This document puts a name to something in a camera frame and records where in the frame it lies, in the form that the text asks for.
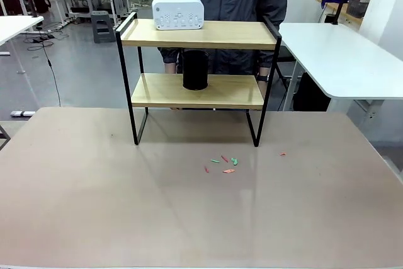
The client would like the black cylindrical cup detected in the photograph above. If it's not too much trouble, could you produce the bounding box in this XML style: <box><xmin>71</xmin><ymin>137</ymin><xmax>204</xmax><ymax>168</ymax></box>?
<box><xmin>182</xmin><ymin>49</ymin><xmax>209</xmax><ymax>91</ymax></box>

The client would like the white side table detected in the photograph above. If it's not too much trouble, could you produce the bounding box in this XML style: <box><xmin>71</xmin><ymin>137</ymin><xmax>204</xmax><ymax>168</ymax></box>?
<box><xmin>0</xmin><ymin>15</ymin><xmax>44</xmax><ymax>76</ymax></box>

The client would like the wooden shelf black metal frame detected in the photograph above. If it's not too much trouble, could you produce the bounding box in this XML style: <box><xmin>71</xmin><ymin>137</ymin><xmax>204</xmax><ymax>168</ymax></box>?
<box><xmin>115</xmin><ymin>11</ymin><xmax>283</xmax><ymax>148</ymax></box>

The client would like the black backpack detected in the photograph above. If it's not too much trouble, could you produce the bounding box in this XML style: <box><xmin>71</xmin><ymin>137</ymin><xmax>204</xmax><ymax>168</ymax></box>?
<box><xmin>31</xmin><ymin>0</ymin><xmax>52</xmax><ymax>14</ymax></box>

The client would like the black box under table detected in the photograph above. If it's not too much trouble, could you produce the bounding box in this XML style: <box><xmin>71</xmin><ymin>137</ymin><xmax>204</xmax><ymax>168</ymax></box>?
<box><xmin>292</xmin><ymin>72</ymin><xmax>332</xmax><ymax>112</ymax></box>

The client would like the black floor cable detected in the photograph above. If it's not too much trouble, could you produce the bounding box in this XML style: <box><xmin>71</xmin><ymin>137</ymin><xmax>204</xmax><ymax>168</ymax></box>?
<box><xmin>26</xmin><ymin>28</ymin><xmax>61</xmax><ymax>108</ymax></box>

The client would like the large white table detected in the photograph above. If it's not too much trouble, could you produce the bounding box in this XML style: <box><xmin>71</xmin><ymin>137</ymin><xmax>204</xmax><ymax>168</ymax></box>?
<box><xmin>278</xmin><ymin>22</ymin><xmax>403</xmax><ymax>113</ymax></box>

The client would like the wooden background table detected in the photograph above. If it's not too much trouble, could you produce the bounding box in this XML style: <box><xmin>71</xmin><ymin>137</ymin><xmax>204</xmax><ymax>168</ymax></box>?
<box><xmin>314</xmin><ymin>0</ymin><xmax>365</xmax><ymax>27</ymax></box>

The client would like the grey wire basket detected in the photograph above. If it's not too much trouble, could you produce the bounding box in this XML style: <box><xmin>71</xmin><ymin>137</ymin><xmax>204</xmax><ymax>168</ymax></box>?
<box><xmin>347</xmin><ymin>0</ymin><xmax>370</xmax><ymax>18</ymax></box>

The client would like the white sound machine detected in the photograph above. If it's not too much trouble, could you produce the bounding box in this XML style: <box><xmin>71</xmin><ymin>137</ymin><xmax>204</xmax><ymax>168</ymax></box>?
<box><xmin>151</xmin><ymin>0</ymin><xmax>205</xmax><ymax>31</ymax></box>

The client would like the grey step stool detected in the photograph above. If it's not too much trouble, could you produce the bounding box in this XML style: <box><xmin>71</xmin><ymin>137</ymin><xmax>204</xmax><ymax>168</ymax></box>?
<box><xmin>90</xmin><ymin>10</ymin><xmax>116</xmax><ymax>44</ymax></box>

